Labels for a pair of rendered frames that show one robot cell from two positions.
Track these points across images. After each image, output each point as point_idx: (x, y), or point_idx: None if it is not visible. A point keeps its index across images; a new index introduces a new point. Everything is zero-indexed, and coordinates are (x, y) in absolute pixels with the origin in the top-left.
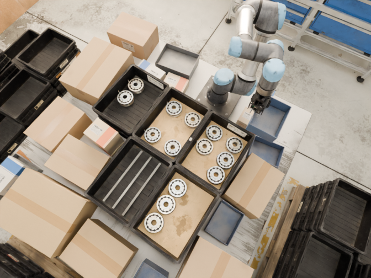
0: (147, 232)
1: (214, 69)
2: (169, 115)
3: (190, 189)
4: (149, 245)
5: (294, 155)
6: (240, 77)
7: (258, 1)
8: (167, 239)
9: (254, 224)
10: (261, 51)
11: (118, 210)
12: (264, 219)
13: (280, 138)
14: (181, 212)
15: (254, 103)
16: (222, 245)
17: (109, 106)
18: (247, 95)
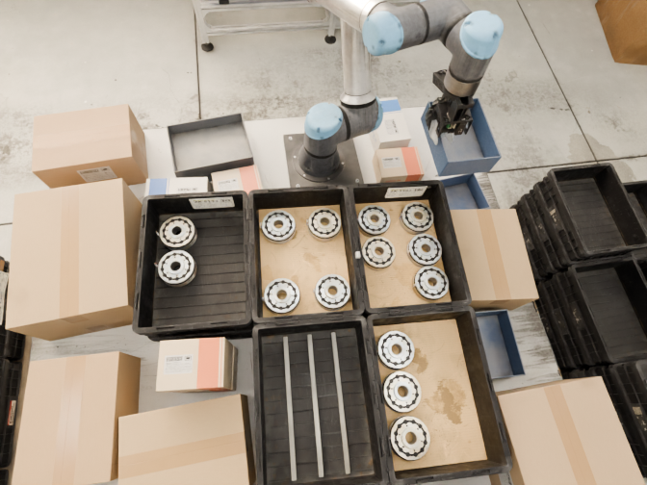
0: (409, 464)
1: (276, 123)
2: (280, 242)
3: (412, 336)
4: None
5: (487, 176)
6: (352, 105)
7: None
8: (449, 445)
9: (522, 312)
10: (435, 15)
11: (333, 472)
12: None
13: None
14: (431, 382)
15: (452, 119)
16: (510, 379)
17: (156, 305)
18: (375, 129)
